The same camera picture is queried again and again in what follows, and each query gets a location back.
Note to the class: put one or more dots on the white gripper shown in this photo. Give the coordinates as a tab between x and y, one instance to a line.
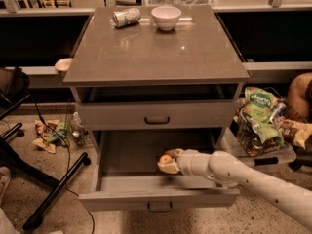
187	163

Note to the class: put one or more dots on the small orange fruit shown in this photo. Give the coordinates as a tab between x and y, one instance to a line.
165	159

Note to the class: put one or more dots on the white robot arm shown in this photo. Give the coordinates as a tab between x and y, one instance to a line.
224	168

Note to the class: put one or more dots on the open grey lower drawer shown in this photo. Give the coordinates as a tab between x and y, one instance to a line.
127	176

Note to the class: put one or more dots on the closed grey upper drawer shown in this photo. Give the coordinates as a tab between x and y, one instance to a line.
172	115

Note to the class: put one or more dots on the grey drawer cabinet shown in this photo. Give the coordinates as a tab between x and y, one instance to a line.
194	62

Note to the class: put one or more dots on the green dang chip bag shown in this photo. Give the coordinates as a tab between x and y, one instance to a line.
258	109

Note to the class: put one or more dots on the clear plastic storage bin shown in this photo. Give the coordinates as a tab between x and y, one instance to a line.
267	163

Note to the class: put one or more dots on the snack bags on floor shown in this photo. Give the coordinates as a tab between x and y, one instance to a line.
50	134

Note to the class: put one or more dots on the brown snack bag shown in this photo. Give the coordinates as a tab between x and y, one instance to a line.
294	132

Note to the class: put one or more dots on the white ceramic bowl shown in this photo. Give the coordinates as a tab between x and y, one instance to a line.
166	17

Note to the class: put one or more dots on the small round dish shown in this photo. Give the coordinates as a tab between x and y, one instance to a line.
63	64

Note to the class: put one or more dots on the tipped soda can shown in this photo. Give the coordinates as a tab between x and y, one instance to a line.
126	17

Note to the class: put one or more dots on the black metal stand leg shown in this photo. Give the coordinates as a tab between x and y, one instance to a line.
37	217

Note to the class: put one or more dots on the black office chair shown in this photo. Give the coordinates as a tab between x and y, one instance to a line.
13	83

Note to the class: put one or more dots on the wire basket right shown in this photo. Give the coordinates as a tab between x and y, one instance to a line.
256	138

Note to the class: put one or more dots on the small wire basket left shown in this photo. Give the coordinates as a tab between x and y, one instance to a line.
76	131

